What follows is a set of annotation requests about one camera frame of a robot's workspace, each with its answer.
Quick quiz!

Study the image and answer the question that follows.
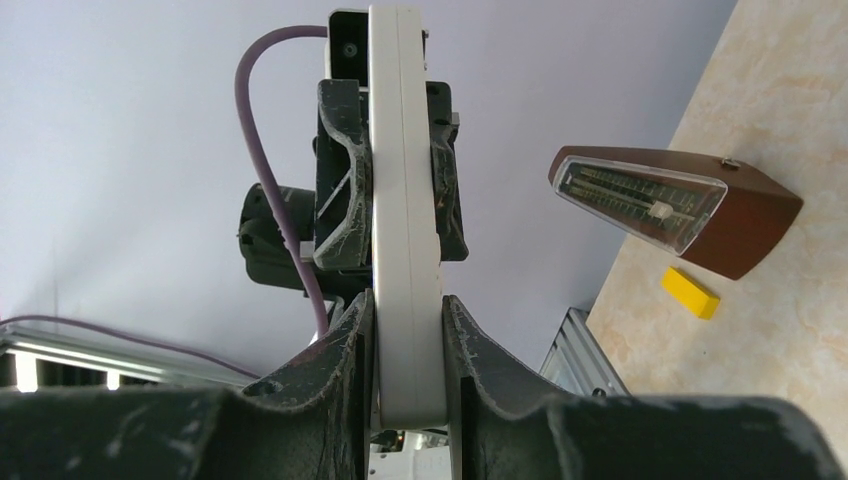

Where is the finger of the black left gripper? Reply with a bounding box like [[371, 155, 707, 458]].
[[313, 79, 373, 271], [426, 81, 469, 262]]

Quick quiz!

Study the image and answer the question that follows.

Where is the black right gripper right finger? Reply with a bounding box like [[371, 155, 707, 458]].
[[442, 295, 842, 479]]

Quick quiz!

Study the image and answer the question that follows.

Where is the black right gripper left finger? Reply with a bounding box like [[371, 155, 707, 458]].
[[1, 290, 375, 479]]

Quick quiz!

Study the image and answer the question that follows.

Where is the brown round object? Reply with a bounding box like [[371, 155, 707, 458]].
[[548, 146, 804, 280]]

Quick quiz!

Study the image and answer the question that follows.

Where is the white remote control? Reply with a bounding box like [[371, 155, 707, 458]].
[[368, 5, 447, 429]]

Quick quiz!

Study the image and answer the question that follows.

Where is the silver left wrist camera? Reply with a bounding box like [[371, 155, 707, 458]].
[[324, 7, 431, 91]]

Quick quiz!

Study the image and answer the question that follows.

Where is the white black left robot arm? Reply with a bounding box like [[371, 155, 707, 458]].
[[238, 80, 469, 302]]

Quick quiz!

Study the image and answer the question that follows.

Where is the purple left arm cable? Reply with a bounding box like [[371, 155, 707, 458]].
[[0, 25, 331, 380]]

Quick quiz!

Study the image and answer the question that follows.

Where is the yellow block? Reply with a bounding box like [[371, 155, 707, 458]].
[[661, 267, 720, 320]]

